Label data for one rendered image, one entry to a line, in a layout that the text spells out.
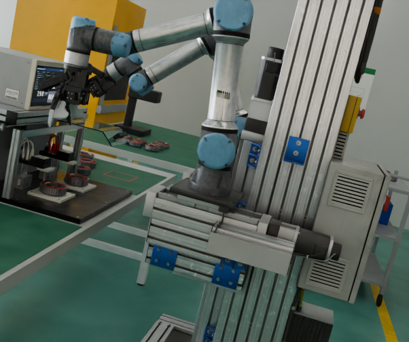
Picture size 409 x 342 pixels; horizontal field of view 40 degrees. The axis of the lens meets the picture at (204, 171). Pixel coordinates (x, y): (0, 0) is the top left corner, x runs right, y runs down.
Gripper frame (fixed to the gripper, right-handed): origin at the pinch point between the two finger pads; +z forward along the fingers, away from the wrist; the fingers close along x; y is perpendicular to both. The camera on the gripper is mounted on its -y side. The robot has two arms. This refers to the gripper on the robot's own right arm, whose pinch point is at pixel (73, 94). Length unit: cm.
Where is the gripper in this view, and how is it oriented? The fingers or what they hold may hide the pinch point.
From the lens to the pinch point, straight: 261.6
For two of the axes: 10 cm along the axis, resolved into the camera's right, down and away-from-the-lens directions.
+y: 5.2, 8.5, 0.2
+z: -8.3, 5.0, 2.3
